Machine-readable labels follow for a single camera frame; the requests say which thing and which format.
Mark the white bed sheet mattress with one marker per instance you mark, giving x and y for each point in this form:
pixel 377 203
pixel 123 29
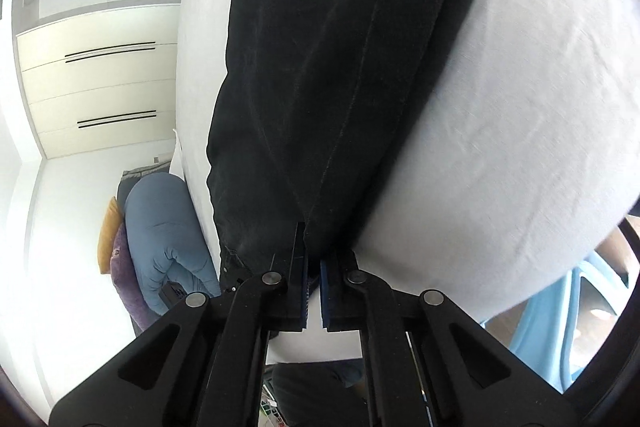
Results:
pixel 522 160

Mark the blue folded duvet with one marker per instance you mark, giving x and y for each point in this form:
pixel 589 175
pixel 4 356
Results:
pixel 165 240

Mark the purple cushion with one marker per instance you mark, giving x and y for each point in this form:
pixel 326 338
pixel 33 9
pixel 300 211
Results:
pixel 125 281

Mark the cream drawer cabinet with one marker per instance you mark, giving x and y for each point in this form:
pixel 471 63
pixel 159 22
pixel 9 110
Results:
pixel 101 79

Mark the dark grey sofa bench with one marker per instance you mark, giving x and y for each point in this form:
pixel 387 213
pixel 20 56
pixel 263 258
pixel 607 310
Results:
pixel 131 177

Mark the yellow cushion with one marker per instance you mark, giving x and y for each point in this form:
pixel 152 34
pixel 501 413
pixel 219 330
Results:
pixel 112 221

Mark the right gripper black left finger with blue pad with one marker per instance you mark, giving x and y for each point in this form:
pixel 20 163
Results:
pixel 200 364

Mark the black denim pants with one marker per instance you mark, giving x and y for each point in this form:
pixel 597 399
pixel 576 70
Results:
pixel 318 99

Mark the light blue plastic chair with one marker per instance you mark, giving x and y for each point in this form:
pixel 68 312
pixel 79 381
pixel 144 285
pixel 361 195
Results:
pixel 564 326

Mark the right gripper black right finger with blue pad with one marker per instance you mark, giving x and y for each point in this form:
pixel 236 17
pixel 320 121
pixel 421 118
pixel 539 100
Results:
pixel 428 363

